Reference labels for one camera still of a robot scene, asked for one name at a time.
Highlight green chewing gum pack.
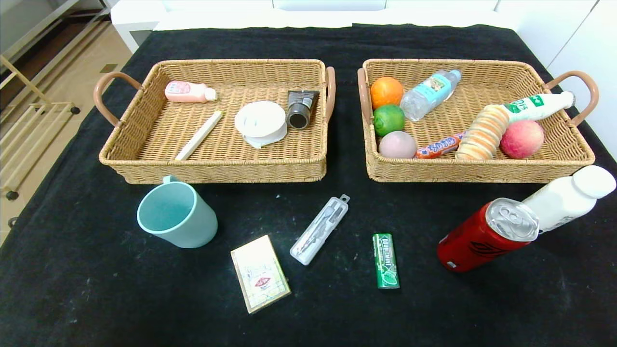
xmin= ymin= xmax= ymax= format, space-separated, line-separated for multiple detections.
xmin=372 ymin=233 xmax=400 ymax=290

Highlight red peach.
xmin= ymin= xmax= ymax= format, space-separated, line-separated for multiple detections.
xmin=500 ymin=120 xmax=545 ymax=160

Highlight pink lotion bottle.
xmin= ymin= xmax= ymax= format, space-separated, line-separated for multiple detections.
xmin=165 ymin=80 xmax=218 ymax=104

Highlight white yogurt bottle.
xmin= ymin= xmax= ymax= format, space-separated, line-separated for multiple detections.
xmin=522 ymin=165 xmax=617 ymax=234

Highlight teal plastic mug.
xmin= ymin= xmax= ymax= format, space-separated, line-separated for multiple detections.
xmin=137 ymin=175 xmax=218 ymax=249

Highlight beige wooden rolling rack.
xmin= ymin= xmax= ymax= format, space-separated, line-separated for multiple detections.
xmin=0 ymin=54 xmax=81 ymax=229

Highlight black table cloth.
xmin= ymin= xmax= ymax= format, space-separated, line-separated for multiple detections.
xmin=0 ymin=23 xmax=617 ymax=347

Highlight white table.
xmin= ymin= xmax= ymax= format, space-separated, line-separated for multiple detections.
xmin=110 ymin=0 xmax=519 ymax=53

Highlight orange wrapped sausage snack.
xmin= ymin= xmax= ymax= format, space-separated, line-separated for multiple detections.
xmin=415 ymin=133 xmax=466 ymax=160

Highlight dark grey cosmetic tube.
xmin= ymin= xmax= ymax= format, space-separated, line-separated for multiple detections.
xmin=286 ymin=90 xmax=320 ymax=130

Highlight clear plastic compass case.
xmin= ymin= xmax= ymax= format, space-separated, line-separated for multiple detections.
xmin=289 ymin=194 xmax=350 ymax=266

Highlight cream playing card box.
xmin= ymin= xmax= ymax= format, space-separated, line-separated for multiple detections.
xmin=230 ymin=235 xmax=292 ymax=315

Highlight red soda can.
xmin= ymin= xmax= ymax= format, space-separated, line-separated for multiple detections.
xmin=437 ymin=198 xmax=540 ymax=273

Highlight grey metal shelf frame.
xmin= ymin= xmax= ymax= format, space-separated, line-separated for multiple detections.
xmin=0 ymin=0 xmax=111 ymax=73

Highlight pale pink round fruit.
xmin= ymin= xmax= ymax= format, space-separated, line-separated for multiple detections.
xmin=379 ymin=131 xmax=417 ymax=160

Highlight orange fruit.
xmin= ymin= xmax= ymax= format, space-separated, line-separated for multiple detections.
xmin=370 ymin=77 xmax=404 ymax=110

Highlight flat white stick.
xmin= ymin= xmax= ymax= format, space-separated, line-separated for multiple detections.
xmin=174 ymin=110 xmax=224 ymax=161

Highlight rectangular wicker basket brown handles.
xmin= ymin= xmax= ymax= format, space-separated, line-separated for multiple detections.
xmin=94 ymin=59 xmax=336 ymax=185
xmin=357 ymin=58 xmax=600 ymax=184

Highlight green lime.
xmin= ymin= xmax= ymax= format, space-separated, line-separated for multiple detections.
xmin=373 ymin=104 xmax=406 ymax=137

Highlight striped bread roll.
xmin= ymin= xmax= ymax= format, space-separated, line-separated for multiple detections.
xmin=455 ymin=104 xmax=511 ymax=160

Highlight clear water bottle blue label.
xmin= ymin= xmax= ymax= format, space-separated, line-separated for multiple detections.
xmin=400 ymin=69 xmax=462 ymax=122

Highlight white milk bottle green label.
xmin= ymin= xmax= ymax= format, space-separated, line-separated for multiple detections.
xmin=501 ymin=91 xmax=576 ymax=122

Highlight white tape roll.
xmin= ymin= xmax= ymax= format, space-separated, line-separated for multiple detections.
xmin=234 ymin=100 xmax=288 ymax=149

